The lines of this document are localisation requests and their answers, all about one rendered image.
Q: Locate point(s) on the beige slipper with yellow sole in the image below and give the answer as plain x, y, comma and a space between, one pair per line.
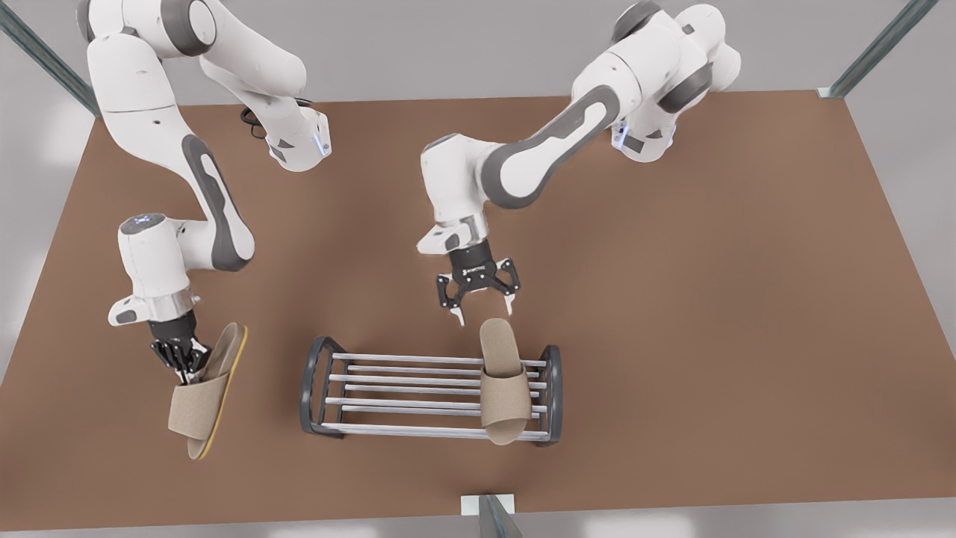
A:
198, 407

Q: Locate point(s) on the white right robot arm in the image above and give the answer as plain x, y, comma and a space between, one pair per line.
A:
142, 112

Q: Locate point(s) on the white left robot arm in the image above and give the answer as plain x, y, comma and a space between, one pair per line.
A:
545, 149

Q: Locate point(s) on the dark metal shoe rack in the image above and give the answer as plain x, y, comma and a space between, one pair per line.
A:
418, 403

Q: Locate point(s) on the silver frame post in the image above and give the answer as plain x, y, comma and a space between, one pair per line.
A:
493, 515
874, 48
45, 56

